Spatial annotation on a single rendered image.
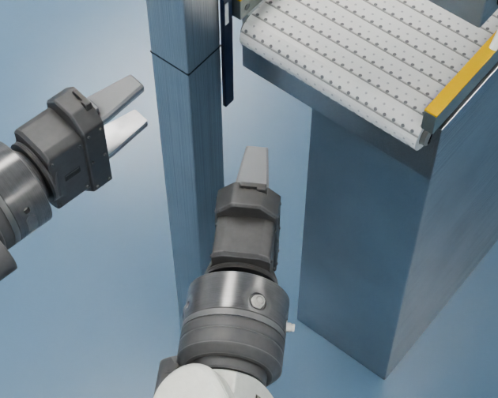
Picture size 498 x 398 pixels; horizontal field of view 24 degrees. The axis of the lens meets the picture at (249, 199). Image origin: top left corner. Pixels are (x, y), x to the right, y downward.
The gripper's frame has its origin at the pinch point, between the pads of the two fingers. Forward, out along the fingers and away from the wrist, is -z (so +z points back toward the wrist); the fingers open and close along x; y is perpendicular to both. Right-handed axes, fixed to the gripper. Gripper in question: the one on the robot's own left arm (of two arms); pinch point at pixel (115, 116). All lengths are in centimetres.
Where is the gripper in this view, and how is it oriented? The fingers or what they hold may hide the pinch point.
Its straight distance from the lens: 111.2
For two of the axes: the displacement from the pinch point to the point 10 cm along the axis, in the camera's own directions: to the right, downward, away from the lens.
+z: -7.3, 5.6, -3.8
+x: -0.1, 5.6, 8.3
